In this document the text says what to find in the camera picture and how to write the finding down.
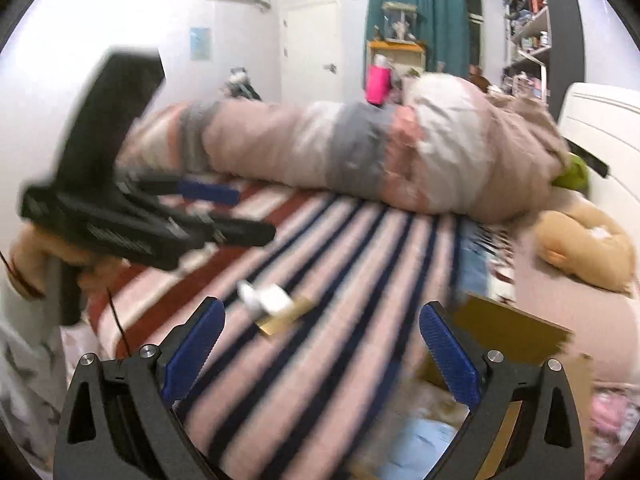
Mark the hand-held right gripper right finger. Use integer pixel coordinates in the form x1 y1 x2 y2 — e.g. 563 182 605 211
419 301 587 480

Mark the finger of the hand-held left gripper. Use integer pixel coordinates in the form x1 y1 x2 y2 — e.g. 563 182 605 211
120 167 241 207
160 209 277 249

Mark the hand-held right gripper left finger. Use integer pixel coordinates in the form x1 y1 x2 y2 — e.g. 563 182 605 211
52 296 227 480

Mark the cardboard box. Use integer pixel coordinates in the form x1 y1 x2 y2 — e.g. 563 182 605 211
350 291 597 480

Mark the white tube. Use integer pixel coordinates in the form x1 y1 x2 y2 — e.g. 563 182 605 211
236 280 294 319

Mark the gold box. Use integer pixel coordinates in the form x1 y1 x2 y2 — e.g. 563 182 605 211
257 296 316 337

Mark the person's left hand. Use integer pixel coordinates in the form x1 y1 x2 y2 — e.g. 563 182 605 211
10 224 127 302

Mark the light blue paper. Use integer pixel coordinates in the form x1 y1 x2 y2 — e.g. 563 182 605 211
392 416 463 468

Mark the striped blanket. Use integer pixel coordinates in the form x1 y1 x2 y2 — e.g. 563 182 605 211
85 102 517 480

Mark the rolled pink grey quilt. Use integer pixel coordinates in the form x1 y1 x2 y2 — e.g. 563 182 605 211
120 72 572 224

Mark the black white object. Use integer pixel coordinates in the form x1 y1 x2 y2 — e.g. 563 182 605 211
226 67 262 102

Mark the pink bed sheet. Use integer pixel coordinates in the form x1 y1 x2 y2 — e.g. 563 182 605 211
514 190 640 388

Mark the pink floral cloth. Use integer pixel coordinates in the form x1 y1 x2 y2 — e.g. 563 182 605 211
589 384 637 457

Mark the white door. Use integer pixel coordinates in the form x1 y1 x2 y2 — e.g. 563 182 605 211
280 1 342 107

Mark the brown plush toy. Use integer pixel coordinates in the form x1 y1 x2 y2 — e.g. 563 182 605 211
531 207 637 294

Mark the pink bottle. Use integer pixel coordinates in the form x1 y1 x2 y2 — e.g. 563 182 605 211
367 55 394 107

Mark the green plush toy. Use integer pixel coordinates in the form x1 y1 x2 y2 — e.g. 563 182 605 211
551 154 592 194

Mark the yellow table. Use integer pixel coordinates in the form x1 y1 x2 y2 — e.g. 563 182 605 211
366 41 427 77

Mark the white display case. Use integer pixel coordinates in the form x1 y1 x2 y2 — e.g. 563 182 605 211
381 1 419 42

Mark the white headboard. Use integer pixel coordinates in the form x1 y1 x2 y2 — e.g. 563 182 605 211
556 82 640 261

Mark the teal curtain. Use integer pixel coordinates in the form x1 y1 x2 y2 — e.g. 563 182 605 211
365 0 472 79

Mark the window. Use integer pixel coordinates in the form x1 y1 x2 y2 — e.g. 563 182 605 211
464 0 487 69

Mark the black storage shelf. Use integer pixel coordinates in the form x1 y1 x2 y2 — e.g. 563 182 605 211
501 0 587 122

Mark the thin black cable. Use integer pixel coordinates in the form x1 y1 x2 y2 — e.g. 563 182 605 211
106 286 135 361

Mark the blue wall poster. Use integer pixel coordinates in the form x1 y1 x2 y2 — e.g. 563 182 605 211
189 26 214 61

